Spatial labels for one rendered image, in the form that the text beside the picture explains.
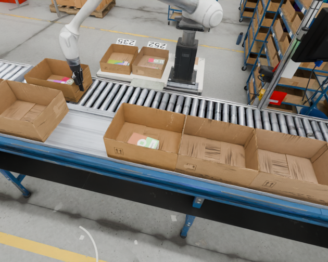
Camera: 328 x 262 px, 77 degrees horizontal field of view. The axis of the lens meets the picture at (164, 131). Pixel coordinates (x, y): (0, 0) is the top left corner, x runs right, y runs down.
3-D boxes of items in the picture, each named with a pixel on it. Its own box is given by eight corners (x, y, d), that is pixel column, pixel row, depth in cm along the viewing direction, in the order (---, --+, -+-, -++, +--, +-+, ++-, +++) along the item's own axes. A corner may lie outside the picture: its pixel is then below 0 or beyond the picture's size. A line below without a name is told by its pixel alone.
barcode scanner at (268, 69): (253, 74, 163) (261, 63, 155) (267, 78, 163) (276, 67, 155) (254, 79, 158) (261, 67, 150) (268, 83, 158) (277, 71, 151)
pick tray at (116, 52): (138, 55, 220) (138, 46, 212) (129, 75, 194) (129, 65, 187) (112, 52, 221) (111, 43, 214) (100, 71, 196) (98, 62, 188)
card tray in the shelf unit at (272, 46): (266, 43, 260) (270, 36, 252) (291, 47, 257) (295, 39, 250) (272, 59, 233) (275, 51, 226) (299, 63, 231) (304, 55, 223)
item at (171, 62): (204, 60, 227) (205, 57, 224) (202, 92, 188) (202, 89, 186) (116, 48, 234) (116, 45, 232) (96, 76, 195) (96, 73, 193)
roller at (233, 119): (235, 108, 179) (237, 104, 175) (236, 156, 145) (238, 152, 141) (229, 107, 180) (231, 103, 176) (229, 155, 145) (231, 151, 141)
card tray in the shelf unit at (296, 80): (272, 62, 229) (276, 54, 221) (300, 66, 226) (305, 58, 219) (278, 83, 202) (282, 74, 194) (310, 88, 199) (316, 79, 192)
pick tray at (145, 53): (168, 59, 218) (169, 50, 211) (161, 79, 193) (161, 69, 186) (142, 54, 221) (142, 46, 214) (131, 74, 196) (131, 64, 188)
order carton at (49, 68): (92, 81, 184) (89, 64, 171) (77, 102, 165) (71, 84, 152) (52, 74, 188) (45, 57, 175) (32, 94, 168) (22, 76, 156)
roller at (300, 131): (300, 115, 170) (292, 115, 172) (317, 167, 135) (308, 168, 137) (299, 119, 173) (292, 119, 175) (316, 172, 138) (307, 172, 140)
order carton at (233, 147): (244, 145, 128) (255, 127, 116) (247, 188, 109) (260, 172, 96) (182, 133, 132) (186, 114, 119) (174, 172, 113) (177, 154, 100)
